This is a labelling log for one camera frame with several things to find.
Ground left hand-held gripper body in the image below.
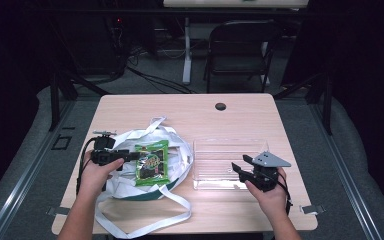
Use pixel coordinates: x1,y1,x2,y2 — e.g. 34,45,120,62
90,130,131,167

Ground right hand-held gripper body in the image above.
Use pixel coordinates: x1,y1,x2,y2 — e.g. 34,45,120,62
245,151,292,193

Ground green snack packet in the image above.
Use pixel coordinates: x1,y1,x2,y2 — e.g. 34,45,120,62
133,139,171,187

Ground clear plastic container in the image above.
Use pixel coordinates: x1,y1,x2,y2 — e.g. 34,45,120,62
192,137,270,191

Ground white tote bag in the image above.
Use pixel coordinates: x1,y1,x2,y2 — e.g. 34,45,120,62
94,116,195,240

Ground person's left hand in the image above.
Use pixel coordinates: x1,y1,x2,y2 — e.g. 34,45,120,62
78,150,126,202

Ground person's right hand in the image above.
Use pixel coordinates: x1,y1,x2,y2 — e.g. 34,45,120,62
244,166,288,221

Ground black metal stand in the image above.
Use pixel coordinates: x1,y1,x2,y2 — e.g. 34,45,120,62
47,64,112,133
272,70,335,137

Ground white table leg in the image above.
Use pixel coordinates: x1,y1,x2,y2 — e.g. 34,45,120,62
182,16,194,86

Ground black folding chair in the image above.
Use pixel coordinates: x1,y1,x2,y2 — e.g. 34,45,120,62
203,19,277,95

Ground light background table top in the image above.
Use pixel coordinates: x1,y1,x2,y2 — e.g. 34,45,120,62
162,0,310,10

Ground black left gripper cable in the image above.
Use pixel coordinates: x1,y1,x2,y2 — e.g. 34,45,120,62
75,137,98,196

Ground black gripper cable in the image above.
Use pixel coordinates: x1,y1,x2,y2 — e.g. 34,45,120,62
75,137,98,196
275,176,294,216

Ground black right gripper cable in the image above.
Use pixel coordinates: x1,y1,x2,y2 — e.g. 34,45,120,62
275,176,294,216

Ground grey metal table bracket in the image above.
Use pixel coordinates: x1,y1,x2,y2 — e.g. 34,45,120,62
299,204,327,216
45,205,72,217

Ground black floor cables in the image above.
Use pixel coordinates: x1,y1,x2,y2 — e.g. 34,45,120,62
125,43,196,95

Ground grey metal floor rail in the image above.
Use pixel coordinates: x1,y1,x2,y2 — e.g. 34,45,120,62
0,99,78,240
307,102,383,240

